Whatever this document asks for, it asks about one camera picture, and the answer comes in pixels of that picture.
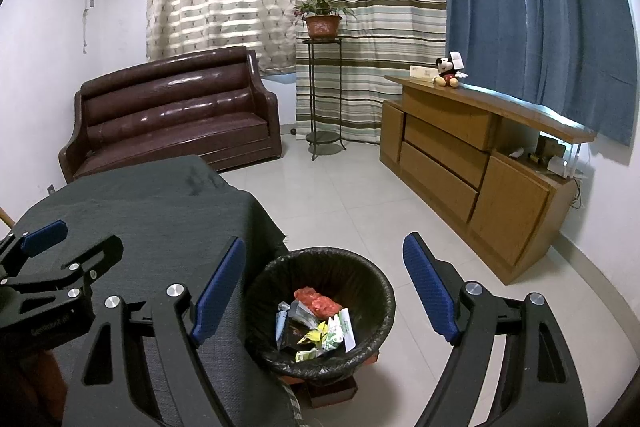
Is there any white device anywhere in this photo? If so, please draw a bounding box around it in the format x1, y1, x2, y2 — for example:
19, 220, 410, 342
547, 142, 583, 180

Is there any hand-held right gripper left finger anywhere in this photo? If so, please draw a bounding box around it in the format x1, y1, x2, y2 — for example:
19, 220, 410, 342
65, 236, 248, 427

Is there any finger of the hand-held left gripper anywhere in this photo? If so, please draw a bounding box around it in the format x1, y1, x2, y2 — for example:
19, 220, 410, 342
0, 234, 124, 305
0, 220, 69, 280

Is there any yellow wrapper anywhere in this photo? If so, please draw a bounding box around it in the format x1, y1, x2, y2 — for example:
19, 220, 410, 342
295, 322, 331, 363

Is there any red plastic bag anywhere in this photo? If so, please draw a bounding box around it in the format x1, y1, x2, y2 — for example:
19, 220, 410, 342
293, 287, 343, 319

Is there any white air conditioner cable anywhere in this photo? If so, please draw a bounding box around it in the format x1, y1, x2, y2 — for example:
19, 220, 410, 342
81, 0, 96, 55

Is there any blue white tube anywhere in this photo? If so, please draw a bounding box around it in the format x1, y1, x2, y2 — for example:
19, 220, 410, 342
275, 309, 291, 350

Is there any person's left forearm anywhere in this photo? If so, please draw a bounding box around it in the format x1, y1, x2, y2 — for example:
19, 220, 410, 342
0, 347, 68, 427

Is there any mouse plush toy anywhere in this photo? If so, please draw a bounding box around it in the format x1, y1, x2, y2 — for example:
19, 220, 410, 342
432, 51, 469, 88

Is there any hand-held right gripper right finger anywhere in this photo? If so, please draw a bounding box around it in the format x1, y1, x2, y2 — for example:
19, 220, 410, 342
402, 231, 591, 427

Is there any brown wooden stand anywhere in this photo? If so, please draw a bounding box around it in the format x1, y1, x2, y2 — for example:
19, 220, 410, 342
280, 372, 381, 409

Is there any blue curtain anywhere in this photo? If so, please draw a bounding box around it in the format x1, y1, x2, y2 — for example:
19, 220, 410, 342
437, 0, 638, 165

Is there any wooden cabinet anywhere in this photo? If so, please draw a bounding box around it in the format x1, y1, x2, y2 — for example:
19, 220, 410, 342
378, 74, 598, 286

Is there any dark grey tablecloth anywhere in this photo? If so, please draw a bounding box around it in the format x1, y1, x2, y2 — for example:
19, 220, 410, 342
10, 155, 301, 427

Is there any black metal plant stand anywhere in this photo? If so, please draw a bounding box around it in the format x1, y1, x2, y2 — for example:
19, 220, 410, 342
302, 37, 347, 161

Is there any dark brown box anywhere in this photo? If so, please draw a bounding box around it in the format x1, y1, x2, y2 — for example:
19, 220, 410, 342
277, 324, 316, 353

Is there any potted plant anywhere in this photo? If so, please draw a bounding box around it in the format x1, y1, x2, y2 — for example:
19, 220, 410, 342
293, 0, 357, 41

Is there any brown leather sofa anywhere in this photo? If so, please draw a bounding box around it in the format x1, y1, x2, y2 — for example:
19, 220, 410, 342
58, 46, 283, 182

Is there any black trash bin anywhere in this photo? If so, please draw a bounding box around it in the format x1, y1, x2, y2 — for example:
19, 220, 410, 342
243, 246, 396, 383

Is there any green white plastic bag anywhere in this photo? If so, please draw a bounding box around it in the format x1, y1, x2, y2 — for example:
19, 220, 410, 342
320, 312, 357, 354

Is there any small brown box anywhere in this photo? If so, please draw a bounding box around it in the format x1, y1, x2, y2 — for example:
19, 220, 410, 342
535, 134, 567, 165

